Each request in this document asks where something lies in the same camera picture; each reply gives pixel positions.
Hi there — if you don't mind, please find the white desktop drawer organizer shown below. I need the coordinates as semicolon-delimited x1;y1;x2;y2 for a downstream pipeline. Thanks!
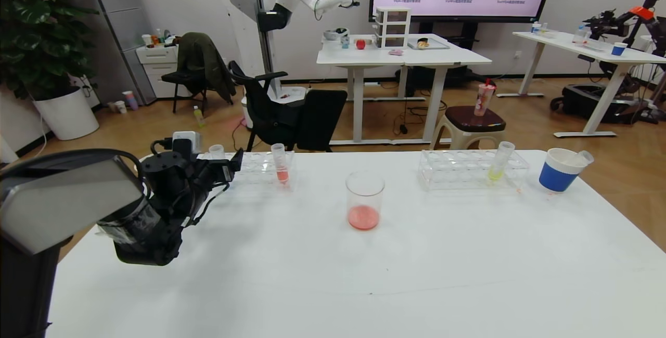
374;7;412;49

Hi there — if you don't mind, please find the grey tall cabinet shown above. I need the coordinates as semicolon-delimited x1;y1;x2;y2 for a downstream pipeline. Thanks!
86;0;158;106

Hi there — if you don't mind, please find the blue white paper cup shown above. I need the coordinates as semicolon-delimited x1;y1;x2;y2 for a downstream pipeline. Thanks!
538;148;588;193

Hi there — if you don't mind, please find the white drawer cabinet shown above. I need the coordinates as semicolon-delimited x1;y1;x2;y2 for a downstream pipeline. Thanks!
136;45;189;100

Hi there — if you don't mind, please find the white plant pot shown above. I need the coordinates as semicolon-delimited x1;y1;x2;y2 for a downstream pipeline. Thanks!
32;86;99;140

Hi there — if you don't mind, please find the yellow pigment test tube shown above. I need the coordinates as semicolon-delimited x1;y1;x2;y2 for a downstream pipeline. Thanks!
487;141;515;183

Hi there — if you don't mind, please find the drink cup with red straw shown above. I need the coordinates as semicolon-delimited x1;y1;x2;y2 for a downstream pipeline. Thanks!
473;79;496;117

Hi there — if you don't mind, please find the clear plastic test tube rack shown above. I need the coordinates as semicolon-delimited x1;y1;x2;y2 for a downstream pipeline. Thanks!
418;149;530;192
198;151;296;193

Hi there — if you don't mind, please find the grey tray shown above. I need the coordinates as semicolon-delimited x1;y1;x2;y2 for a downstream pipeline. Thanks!
407;37;450;50

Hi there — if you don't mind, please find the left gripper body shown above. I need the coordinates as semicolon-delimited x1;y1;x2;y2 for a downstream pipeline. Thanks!
194;159;235;188

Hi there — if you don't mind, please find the black wheeled robot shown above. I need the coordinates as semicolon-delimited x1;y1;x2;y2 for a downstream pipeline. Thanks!
549;9;666;125

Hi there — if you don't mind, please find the white standing desk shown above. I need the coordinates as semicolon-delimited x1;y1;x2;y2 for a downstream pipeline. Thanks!
496;31;666;138

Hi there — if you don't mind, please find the green potted plant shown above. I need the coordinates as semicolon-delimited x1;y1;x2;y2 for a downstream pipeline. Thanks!
0;0;99;100

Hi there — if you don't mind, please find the black four-legged chair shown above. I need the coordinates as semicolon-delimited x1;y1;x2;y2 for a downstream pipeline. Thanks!
161;64;209;115

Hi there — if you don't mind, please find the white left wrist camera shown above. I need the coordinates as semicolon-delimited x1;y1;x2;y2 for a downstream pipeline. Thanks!
171;131;201;155

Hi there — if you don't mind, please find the dark green jacket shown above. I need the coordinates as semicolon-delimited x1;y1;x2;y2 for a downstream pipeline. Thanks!
177;32;237;106

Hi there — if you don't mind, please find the white double desk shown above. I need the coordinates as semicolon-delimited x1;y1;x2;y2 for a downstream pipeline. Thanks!
316;34;493;146

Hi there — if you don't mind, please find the brown topped plastic stool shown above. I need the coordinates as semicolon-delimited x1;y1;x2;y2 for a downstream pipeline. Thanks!
432;106;506;150

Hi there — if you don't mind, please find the clear glass beaker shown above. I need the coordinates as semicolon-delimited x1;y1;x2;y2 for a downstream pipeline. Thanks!
345;171;386;231

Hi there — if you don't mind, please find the black office chair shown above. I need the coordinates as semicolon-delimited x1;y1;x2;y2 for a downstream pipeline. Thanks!
229;60;348;152

